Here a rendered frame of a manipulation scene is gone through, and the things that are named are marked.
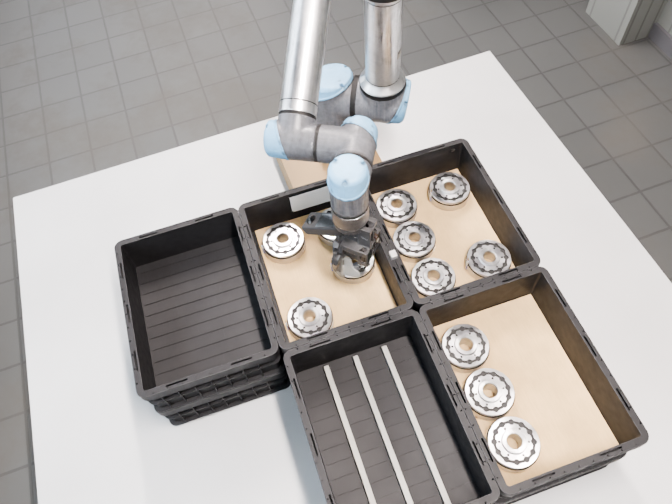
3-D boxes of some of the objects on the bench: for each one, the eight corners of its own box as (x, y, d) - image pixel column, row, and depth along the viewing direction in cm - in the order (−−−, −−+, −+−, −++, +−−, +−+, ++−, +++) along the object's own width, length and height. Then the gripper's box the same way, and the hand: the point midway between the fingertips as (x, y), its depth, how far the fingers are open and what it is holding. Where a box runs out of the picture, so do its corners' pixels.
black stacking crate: (146, 288, 156) (130, 265, 146) (253, 254, 160) (245, 230, 149) (171, 430, 136) (155, 415, 125) (294, 388, 139) (287, 370, 129)
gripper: (361, 248, 113) (363, 298, 131) (385, 202, 119) (384, 256, 137) (321, 234, 116) (329, 284, 134) (347, 189, 121) (351, 244, 139)
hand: (345, 263), depth 135 cm, fingers open, 5 cm apart
